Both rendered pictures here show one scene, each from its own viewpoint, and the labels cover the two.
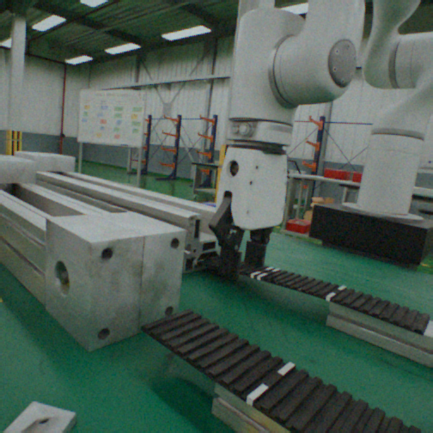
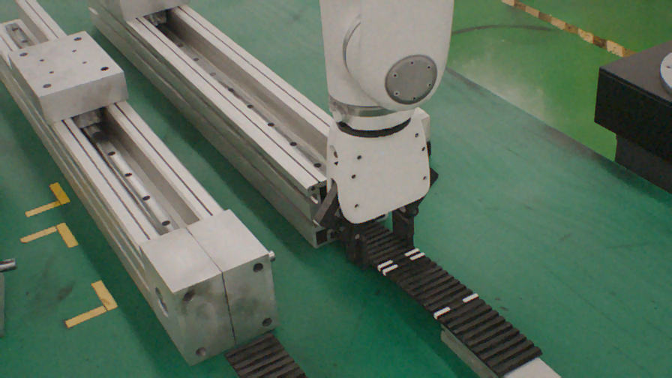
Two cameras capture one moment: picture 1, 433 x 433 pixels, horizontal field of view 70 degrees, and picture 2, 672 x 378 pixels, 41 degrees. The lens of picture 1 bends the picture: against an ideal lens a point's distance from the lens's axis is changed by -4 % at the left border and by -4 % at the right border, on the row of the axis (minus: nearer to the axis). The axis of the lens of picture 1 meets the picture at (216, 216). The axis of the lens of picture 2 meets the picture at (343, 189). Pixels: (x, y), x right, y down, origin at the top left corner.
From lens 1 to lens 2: 0.62 m
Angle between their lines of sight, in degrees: 31
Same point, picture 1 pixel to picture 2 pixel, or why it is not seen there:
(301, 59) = (360, 79)
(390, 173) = not seen: outside the picture
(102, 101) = not seen: outside the picture
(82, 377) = not seen: outside the picture
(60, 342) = (168, 355)
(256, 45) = (331, 20)
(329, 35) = (382, 61)
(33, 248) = (136, 259)
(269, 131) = (365, 118)
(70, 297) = (169, 320)
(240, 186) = (343, 180)
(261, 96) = (348, 82)
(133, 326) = (229, 340)
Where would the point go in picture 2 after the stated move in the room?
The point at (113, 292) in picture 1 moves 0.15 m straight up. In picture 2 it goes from (202, 321) to (175, 190)
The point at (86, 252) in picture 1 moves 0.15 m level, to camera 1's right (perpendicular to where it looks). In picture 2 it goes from (171, 297) to (324, 324)
